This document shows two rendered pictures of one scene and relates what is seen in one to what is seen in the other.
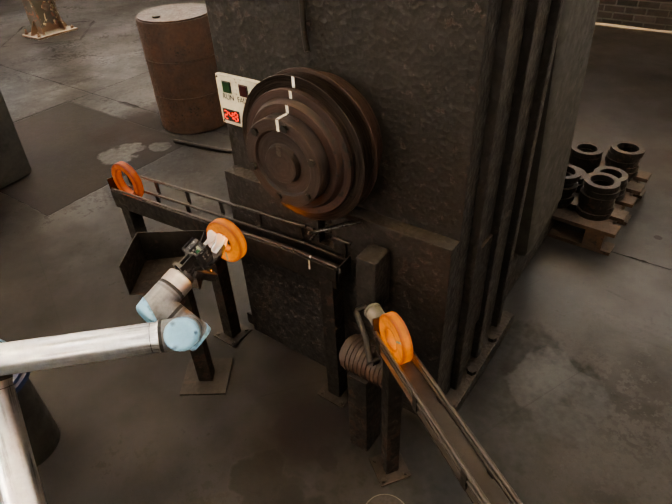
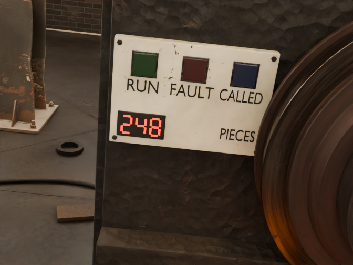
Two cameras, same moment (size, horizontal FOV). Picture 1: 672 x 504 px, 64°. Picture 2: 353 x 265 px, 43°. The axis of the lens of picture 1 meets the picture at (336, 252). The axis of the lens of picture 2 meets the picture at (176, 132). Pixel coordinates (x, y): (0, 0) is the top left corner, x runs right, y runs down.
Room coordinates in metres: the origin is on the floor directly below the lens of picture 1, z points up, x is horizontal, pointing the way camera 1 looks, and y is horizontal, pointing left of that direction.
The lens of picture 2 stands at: (1.25, 0.73, 1.38)
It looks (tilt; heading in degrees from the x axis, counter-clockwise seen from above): 23 degrees down; 322
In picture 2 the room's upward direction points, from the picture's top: 6 degrees clockwise
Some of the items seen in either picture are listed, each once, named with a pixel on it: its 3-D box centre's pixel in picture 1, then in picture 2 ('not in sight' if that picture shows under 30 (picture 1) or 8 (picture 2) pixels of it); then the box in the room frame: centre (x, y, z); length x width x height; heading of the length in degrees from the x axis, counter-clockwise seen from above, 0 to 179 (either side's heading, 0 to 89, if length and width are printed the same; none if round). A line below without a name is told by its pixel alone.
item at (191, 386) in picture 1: (184, 318); not in sight; (1.57, 0.62, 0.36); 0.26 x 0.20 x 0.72; 88
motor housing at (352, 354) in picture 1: (374, 399); not in sight; (1.19, -0.11, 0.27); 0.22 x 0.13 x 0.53; 53
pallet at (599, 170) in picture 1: (535, 162); not in sight; (2.94, -1.27, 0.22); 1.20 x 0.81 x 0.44; 51
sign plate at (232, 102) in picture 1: (247, 104); (190, 98); (1.79, 0.28, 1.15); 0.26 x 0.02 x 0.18; 53
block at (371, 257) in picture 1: (373, 280); not in sight; (1.37, -0.12, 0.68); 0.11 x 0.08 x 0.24; 143
